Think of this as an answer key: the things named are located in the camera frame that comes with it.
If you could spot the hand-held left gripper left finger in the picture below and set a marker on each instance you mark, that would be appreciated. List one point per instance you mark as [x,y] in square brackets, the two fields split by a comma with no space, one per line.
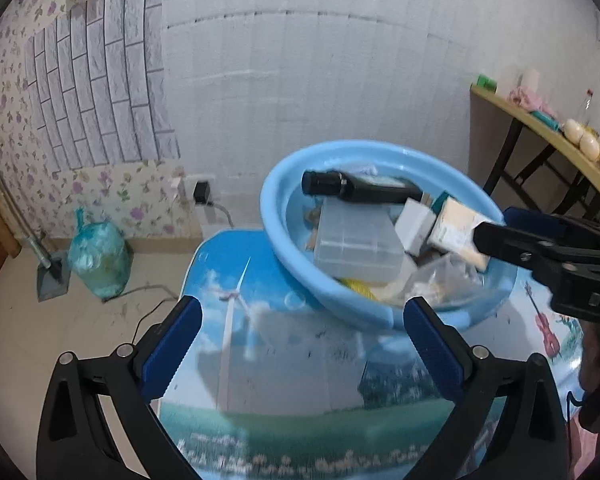
[172,347]

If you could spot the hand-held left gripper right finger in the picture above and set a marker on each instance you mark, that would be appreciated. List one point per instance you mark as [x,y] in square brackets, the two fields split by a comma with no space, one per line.
[432,350]

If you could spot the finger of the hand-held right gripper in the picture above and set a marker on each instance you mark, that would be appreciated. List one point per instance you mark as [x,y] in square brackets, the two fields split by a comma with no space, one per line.
[510,247]
[530,219]

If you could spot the beige carton box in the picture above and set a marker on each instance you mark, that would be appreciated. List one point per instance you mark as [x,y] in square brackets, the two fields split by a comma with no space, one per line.
[457,220]

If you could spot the yellow mesh star cushion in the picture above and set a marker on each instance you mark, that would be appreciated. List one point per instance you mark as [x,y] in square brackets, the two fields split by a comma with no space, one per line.
[357,287]

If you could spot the white carton box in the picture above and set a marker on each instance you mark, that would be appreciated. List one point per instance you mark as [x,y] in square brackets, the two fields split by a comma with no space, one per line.
[412,225]

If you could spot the clear plastic storage box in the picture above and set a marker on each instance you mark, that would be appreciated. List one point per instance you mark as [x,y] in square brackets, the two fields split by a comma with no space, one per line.
[355,240]

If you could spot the dark bottle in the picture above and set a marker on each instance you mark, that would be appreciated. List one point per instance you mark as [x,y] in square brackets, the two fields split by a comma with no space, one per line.
[365,191]

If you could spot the blue plastic basin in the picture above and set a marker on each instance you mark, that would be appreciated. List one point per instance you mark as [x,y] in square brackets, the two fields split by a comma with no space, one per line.
[290,195]

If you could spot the printed scenery desktop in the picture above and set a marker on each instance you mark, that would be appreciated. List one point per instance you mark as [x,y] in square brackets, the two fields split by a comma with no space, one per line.
[290,360]

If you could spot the side table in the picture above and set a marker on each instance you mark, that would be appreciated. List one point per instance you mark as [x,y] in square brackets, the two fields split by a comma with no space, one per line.
[555,136]

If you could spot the cream round bun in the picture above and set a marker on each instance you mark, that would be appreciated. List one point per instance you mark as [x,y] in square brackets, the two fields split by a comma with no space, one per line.
[574,131]
[590,147]

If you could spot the teal item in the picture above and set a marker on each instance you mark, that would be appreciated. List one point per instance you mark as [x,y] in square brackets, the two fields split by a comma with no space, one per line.
[545,120]

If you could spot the green trash bag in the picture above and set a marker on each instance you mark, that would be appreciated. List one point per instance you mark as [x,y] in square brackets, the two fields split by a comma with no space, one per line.
[100,260]

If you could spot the pink fluffy item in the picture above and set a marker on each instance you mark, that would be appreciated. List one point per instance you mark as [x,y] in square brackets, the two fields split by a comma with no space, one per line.
[527,101]

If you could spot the clear glass bottle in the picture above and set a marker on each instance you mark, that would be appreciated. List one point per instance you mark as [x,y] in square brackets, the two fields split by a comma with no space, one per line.
[586,110]

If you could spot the white cup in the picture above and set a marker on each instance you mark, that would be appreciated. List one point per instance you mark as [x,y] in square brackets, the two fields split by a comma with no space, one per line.
[530,79]

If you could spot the small green box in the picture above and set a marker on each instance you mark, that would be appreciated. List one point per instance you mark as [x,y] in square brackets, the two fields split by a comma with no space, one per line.
[486,82]

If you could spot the black charger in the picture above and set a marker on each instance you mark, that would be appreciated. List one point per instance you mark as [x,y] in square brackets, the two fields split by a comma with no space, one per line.
[201,192]

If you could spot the white wall socket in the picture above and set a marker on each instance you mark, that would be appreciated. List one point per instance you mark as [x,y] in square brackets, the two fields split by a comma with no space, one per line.
[205,178]

